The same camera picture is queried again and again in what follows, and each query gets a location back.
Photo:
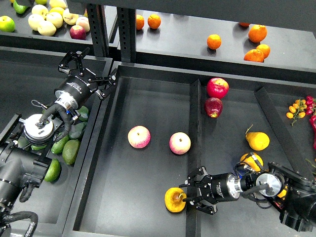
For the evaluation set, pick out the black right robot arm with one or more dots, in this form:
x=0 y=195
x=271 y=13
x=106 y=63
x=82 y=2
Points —
x=291 y=194

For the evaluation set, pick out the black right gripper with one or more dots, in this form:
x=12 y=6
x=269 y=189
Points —
x=213 y=189

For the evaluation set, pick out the pale yellow pear centre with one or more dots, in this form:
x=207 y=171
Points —
x=55 y=18

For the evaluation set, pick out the orange on shelf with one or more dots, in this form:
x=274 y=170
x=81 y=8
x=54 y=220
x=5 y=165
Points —
x=154 y=21
x=214 y=41

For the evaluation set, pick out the red chili pepper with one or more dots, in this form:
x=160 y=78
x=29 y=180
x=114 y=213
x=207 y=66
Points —
x=312 y=121

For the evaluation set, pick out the orange on shelf left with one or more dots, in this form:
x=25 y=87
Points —
x=154 y=21

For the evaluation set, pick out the orange small right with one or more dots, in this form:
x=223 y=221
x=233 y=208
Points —
x=265 y=49

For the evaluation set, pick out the orange front right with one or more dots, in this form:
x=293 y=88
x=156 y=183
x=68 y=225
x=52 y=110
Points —
x=254 y=55

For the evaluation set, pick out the green pear top left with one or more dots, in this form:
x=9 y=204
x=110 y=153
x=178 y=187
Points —
x=20 y=9

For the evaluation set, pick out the orange cut by post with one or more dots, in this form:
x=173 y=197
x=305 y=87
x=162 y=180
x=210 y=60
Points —
x=140 y=22

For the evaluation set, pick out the orange cherry tomato bunch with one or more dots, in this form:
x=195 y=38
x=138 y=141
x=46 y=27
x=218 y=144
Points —
x=297 y=111

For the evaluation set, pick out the pale yellow pear left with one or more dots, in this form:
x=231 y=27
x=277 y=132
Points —
x=34 y=21

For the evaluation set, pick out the pink apple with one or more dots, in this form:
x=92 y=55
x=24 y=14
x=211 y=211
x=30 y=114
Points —
x=139 y=137
x=179 y=143

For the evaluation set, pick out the green apple on shelf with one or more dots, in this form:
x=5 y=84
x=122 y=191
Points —
x=7 y=24

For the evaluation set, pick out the black shelf post left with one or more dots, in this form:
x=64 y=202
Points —
x=98 y=31

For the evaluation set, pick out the pink apple left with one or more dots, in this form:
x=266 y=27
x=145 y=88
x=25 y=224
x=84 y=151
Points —
x=139 y=137

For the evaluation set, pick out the black centre bin divider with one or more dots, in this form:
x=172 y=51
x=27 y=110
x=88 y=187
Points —
x=192 y=221

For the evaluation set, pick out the pink apple right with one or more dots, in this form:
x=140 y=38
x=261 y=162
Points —
x=179 y=143

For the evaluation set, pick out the green avocado under arm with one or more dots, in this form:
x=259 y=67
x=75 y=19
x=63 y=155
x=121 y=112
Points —
x=58 y=147

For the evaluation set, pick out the pale pink peach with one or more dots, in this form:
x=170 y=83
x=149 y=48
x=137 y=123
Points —
x=83 y=22

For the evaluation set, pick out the pale yellow pear front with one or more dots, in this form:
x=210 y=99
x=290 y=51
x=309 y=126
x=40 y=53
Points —
x=46 y=28

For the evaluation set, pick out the dark red apple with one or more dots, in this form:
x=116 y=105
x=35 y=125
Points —
x=213 y=107

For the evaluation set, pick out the bright red apple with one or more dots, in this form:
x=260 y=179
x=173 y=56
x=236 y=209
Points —
x=217 y=87

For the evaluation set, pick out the pale yellow pear right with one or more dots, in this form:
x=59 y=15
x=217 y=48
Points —
x=70 y=18

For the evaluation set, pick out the pale yellow pear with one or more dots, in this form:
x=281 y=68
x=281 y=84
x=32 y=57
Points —
x=40 y=10
x=55 y=18
x=70 y=18
x=34 y=21
x=46 y=28

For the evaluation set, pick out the yellow pear top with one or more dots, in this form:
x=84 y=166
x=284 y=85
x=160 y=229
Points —
x=258 y=141

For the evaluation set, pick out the black shelf post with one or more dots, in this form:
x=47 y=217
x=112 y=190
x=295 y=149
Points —
x=98 y=31
x=127 y=33

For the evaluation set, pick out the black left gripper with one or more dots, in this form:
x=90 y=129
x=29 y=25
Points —
x=80 y=84

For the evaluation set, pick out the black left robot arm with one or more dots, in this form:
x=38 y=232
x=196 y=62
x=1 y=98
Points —
x=25 y=143

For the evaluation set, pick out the pale yellow pear back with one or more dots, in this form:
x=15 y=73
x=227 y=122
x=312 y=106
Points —
x=40 y=10

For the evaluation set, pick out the red apple on shelf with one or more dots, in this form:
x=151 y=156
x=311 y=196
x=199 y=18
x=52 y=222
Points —
x=77 y=32

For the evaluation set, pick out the orange on shelf centre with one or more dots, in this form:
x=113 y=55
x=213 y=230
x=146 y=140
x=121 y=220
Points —
x=214 y=41

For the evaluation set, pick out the black shelf post right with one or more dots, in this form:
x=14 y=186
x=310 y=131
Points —
x=127 y=33

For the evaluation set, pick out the dark green avocado left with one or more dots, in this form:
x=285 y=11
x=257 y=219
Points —
x=70 y=151

